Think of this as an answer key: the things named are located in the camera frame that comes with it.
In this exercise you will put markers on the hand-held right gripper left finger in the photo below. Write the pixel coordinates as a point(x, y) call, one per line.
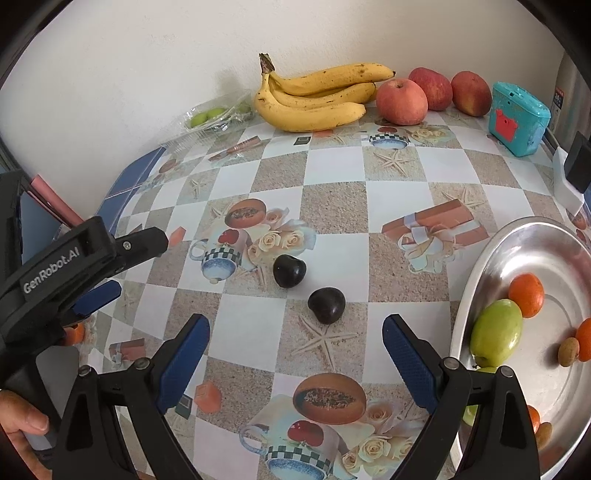
point(182, 364)

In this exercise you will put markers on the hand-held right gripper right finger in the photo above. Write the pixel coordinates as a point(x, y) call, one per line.
point(411, 364)

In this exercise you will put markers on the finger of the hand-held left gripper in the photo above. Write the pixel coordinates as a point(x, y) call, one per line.
point(99, 295)
point(143, 244)

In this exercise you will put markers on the large green jujube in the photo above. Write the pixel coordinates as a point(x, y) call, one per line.
point(496, 332)
point(470, 415)

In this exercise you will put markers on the dark plum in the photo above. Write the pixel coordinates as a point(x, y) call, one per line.
point(327, 304)
point(289, 271)

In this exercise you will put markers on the small orange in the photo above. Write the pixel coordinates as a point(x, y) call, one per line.
point(533, 417)

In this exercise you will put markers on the large orange with stem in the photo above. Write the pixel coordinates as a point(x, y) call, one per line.
point(526, 295)

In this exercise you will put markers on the brown kiwi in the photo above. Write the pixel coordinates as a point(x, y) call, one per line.
point(568, 350)
point(544, 434)

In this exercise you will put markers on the large stainless steel basin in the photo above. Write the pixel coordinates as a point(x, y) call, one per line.
point(521, 249)

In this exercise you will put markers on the person's left hand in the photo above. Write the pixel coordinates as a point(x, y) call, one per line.
point(23, 420)

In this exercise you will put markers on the pink rod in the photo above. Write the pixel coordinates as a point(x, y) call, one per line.
point(51, 198)

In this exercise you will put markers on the small green jujube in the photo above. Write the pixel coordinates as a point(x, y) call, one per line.
point(198, 119)
point(214, 113)

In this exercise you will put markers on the clear plastic bag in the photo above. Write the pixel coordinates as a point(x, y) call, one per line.
point(231, 104)

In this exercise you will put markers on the checkered printed tablecloth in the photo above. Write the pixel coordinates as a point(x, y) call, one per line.
point(337, 203)

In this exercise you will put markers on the yellow banana bunch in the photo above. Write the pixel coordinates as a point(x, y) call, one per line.
point(314, 113)

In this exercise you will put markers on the pale pink apple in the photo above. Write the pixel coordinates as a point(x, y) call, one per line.
point(401, 102)

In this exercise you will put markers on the teal plastic box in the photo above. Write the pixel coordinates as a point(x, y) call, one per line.
point(519, 119)

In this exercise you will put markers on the red apple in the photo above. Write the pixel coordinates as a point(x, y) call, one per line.
point(436, 87)
point(471, 93)

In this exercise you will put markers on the stainless steel thermos jug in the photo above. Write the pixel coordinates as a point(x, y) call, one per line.
point(572, 101)

